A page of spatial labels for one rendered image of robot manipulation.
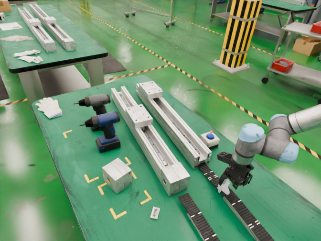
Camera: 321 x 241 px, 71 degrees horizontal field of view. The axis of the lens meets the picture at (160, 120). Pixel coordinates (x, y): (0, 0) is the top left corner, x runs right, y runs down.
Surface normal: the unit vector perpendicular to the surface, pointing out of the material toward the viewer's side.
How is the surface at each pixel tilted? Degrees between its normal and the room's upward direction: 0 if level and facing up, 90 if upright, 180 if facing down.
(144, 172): 0
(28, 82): 90
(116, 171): 0
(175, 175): 0
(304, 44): 88
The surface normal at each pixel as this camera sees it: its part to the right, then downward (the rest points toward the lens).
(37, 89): 0.55, 0.53
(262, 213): 0.05, -0.79
